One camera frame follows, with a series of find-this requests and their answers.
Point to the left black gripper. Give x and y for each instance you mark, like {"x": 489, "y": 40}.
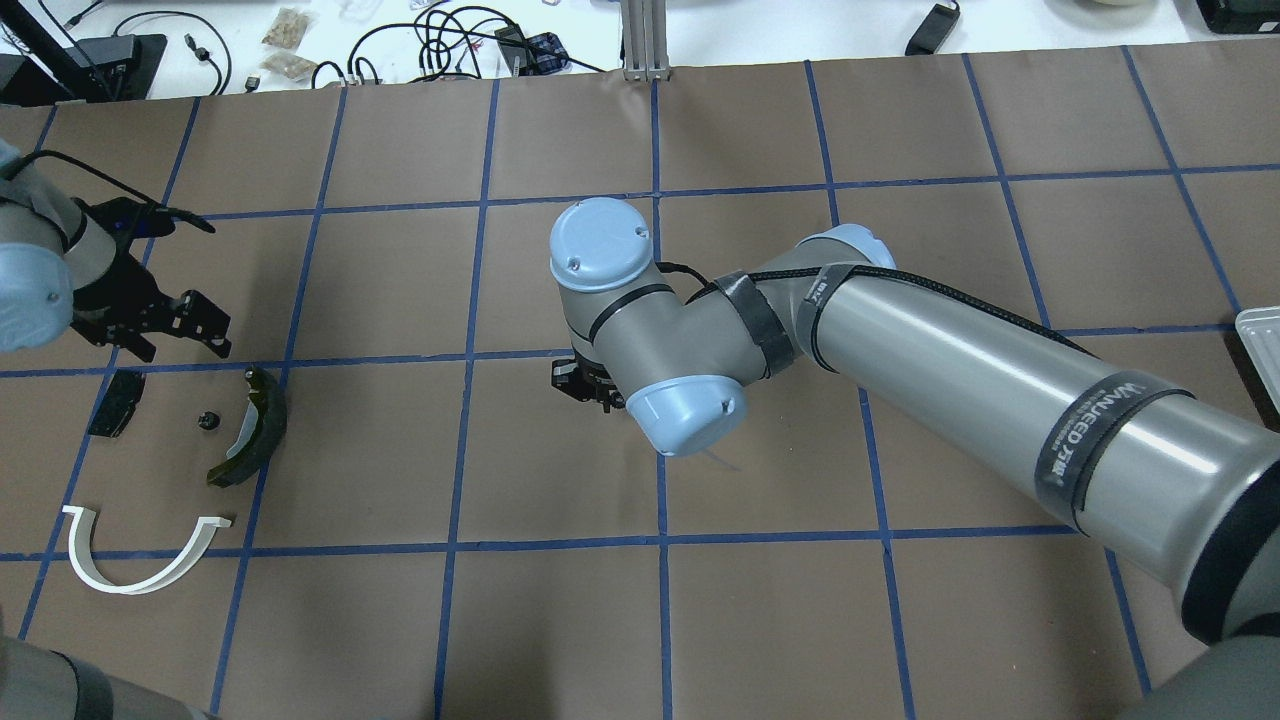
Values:
{"x": 118, "y": 287}

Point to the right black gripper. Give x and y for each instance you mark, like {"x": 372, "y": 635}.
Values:
{"x": 583, "y": 383}

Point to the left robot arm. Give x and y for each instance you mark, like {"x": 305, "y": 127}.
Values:
{"x": 66, "y": 264}

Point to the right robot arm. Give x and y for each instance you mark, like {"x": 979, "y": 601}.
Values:
{"x": 1185, "y": 491}

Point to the black brake pad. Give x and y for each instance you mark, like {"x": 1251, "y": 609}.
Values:
{"x": 118, "y": 404}

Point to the olive brake shoe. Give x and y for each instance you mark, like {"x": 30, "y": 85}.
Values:
{"x": 263, "y": 427}

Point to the right small parts bag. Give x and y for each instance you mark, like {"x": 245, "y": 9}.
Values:
{"x": 288, "y": 65}

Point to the small parts bag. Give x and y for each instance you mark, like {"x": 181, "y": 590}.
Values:
{"x": 288, "y": 29}
{"x": 288, "y": 65}

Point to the left small parts bag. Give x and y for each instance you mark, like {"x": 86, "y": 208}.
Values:
{"x": 288, "y": 29}

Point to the black power adapter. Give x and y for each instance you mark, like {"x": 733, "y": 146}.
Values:
{"x": 933, "y": 29}

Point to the white curved plastic bracket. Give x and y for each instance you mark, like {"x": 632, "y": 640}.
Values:
{"x": 84, "y": 559}

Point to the black camera stand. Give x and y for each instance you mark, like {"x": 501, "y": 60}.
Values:
{"x": 117, "y": 67}

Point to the aluminium frame post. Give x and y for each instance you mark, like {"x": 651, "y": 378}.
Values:
{"x": 644, "y": 40}

